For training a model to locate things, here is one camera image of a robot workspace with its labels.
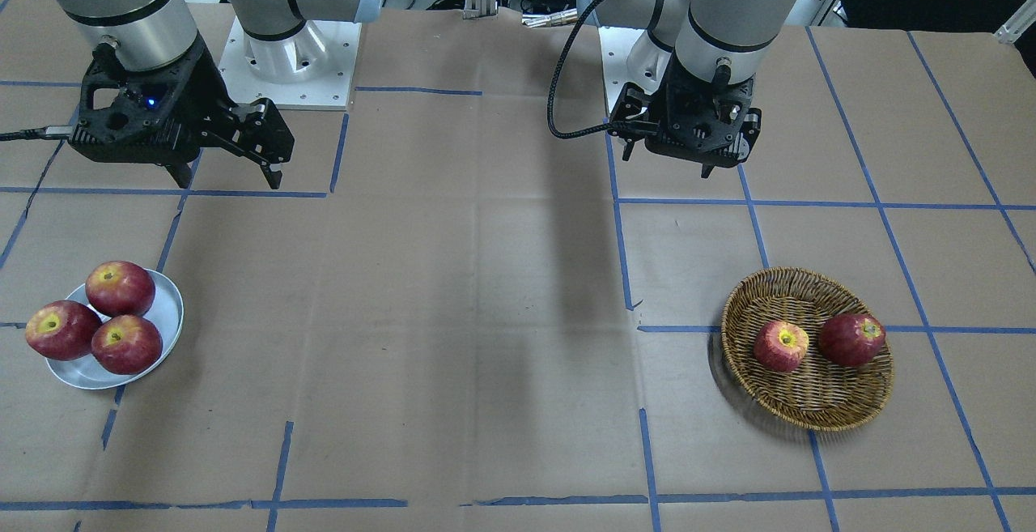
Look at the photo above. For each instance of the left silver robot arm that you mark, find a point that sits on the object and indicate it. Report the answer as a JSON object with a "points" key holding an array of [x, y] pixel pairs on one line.
{"points": [[699, 33]]}

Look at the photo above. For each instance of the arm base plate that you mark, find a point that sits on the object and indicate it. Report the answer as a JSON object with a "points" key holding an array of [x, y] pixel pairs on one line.
{"points": [[630, 56], [324, 70]]}

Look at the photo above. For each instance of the red yellow apple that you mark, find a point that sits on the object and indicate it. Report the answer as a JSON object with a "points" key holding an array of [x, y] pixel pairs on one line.
{"points": [[781, 346]]}

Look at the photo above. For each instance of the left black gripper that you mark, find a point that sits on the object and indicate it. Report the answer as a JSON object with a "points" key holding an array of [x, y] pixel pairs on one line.
{"points": [[636, 117]]}

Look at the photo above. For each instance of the woven wicker basket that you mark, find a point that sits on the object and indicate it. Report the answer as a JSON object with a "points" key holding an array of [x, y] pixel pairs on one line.
{"points": [[820, 394]]}

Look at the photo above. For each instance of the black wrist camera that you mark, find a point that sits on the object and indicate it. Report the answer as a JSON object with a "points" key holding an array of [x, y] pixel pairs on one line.
{"points": [[134, 117], [704, 131]]}

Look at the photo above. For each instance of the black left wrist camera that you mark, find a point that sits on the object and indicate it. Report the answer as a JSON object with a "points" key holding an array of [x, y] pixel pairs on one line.
{"points": [[704, 131]]}

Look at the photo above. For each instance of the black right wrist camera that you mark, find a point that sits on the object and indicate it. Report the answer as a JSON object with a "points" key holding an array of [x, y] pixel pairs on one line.
{"points": [[134, 117]]}

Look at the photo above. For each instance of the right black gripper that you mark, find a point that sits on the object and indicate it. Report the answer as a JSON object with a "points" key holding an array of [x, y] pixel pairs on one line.
{"points": [[197, 93]]}

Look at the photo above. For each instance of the dark red apple in basket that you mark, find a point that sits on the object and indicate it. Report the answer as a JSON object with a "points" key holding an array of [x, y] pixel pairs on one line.
{"points": [[851, 339]]}

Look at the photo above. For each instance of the red apple on plate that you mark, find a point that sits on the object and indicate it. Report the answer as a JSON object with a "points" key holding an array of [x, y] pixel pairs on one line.
{"points": [[126, 345], [120, 288], [62, 330]]}

